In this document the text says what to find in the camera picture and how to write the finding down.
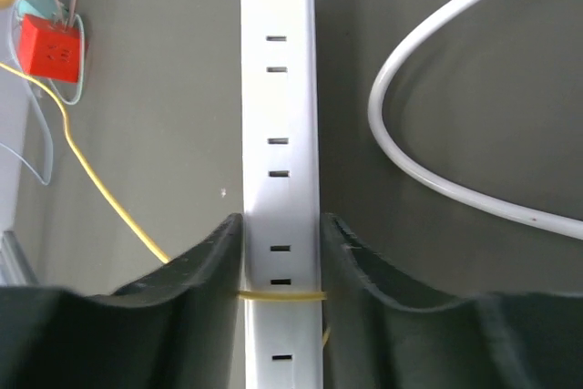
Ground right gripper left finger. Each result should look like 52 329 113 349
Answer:
1 213 242 388

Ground orange usb cable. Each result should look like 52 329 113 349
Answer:
0 62 332 349

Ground red cube adapter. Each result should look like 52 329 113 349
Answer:
17 15 82 83

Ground mint usb cable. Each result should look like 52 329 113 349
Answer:
7 0 87 107

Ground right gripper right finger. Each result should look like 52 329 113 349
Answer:
320 214 582 388

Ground mint green charger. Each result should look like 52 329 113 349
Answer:
16 0 59 19

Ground white power strip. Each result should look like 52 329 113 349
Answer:
240 0 323 388

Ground white power strip cord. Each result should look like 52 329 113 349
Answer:
367 0 583 241

